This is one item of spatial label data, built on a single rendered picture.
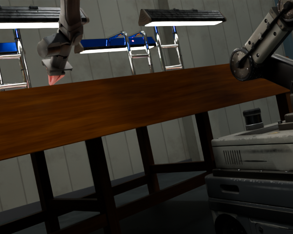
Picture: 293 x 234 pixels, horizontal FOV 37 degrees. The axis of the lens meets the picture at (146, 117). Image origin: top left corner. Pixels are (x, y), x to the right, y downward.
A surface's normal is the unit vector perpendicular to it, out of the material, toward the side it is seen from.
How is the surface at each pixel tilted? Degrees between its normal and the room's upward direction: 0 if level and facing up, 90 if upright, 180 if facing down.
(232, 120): 90
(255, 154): 90
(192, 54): 90
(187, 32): 90
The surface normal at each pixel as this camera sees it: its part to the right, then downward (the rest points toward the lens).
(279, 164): -0.84, 0.11
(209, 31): 0.46, -0.08
